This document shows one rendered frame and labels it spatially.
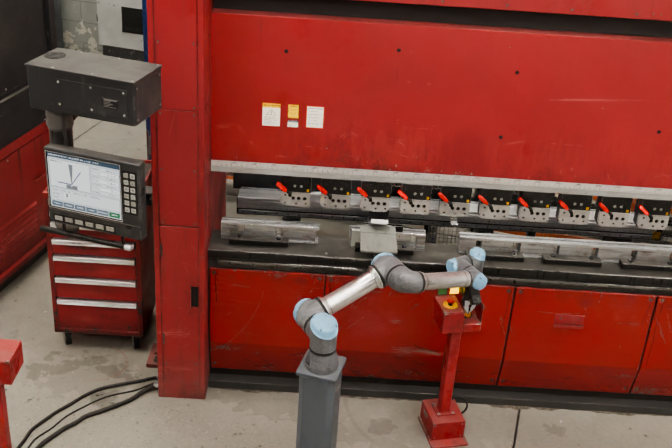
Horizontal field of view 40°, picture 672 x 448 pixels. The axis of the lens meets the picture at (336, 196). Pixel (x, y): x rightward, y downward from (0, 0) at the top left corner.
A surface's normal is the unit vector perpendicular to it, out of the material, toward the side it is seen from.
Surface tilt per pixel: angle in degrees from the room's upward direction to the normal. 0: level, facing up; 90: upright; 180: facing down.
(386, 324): 90
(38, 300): 0
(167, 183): 90
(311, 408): 90
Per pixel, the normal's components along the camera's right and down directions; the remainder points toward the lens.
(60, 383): 0.06, -0.89
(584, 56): -0.02, 0.44
